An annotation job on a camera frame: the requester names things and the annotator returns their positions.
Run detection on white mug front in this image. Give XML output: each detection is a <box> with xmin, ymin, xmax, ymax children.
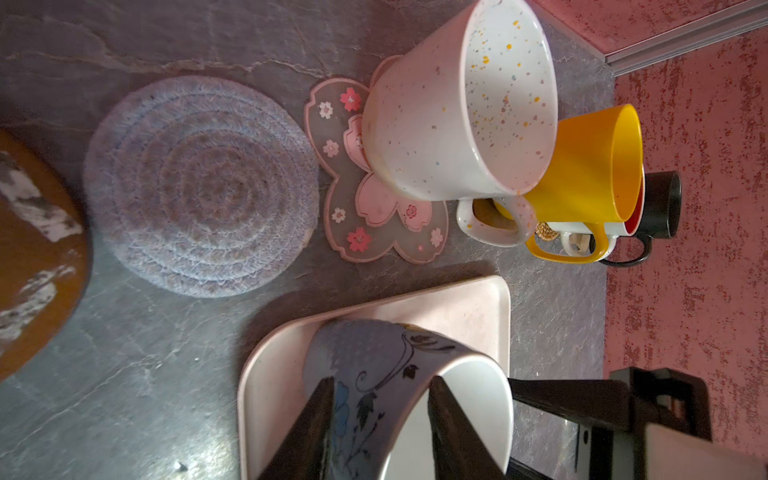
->
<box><xmin>362</xmin><ymin>0</ymin><xmax>558</xmax><ymax>247</ymax></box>

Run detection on dark glossy brown coaster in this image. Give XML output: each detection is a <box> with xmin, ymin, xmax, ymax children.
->
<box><xmin>1</xmin><ymin>131</ymin><xmax>92</xmax><ymax>380</ymax></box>

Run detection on yellow mug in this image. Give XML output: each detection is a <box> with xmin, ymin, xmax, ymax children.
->
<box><xmin>524</xmin><ymin>104</ymin><xmax>644</xmax><ymax>264</ymax></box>

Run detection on red interior mug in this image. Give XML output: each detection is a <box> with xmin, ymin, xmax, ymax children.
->
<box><xmin>545</xmin><ymin>173</ymin><xmax>647</xmax><ymax>259</ymax></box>

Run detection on pink flower coaster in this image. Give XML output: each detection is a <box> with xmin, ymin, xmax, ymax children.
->
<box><xmin>304</xmin><ymin>55</ymin><xmax>449</xmax><ymax>264</ymax></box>

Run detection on grey round coaster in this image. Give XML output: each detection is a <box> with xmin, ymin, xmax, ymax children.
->
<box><xmin>83</xmin><ymin>76</ymin><xmax>319</xmax><ymax>298</ymax></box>

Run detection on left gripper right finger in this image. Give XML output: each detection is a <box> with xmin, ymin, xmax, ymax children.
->
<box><xmin>427</xmin><ymin>376</ymin><xmax>505</xmax><ymax>480</ymax></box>

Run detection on black mug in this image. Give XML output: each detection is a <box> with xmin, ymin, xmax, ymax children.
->
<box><xmin>600</xmin><ymin>171</ymin><xmax>683</xmax><ymax>268</ymax></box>

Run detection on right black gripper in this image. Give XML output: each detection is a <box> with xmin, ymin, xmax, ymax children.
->
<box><xmin>510</xmin><ymin>367</ymin><xmax>767</xmax><ymax>479</ymax></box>

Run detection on blue floral mug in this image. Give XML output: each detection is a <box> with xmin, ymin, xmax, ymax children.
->
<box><xmin>303</xmin><ymin>319</ymin><xmax>513</xmax><ymax>479</ymax></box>

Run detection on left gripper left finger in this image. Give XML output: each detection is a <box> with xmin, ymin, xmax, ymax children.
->
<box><xmin>259</xmin><ymin>377</ymin><xmax>335</xmax><ymax>480</ymax></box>

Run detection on beige serving tray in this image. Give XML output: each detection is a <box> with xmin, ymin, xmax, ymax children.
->
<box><xmin>237</xmin><ymin>275</ymin><xmax>514</xmax><ymax>479</ymax></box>

